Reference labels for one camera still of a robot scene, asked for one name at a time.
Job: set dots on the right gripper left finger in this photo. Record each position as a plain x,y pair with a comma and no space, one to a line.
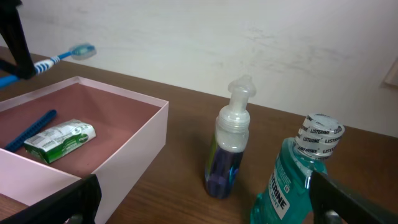
76,203

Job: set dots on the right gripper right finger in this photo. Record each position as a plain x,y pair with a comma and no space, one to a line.
332,202

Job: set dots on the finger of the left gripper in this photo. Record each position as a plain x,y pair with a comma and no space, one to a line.
13,35

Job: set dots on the green white soap packet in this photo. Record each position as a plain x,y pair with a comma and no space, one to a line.
58,141

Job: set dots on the blue white toothbrush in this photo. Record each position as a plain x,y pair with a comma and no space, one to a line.
78,52

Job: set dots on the blue plastic razor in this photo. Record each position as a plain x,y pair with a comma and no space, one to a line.
32,130

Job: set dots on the teal mouthwash bottle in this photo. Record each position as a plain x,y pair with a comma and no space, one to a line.
286,197

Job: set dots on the pink cardboard box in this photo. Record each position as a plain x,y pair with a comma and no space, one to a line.
130,131

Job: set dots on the purple foam soap bottle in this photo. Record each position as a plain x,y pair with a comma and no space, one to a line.
230,139

